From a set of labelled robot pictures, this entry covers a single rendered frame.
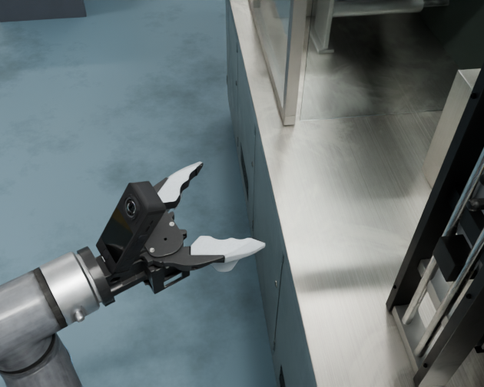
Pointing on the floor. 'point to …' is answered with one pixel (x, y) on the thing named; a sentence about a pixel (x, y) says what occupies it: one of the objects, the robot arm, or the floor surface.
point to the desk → (38, 9)
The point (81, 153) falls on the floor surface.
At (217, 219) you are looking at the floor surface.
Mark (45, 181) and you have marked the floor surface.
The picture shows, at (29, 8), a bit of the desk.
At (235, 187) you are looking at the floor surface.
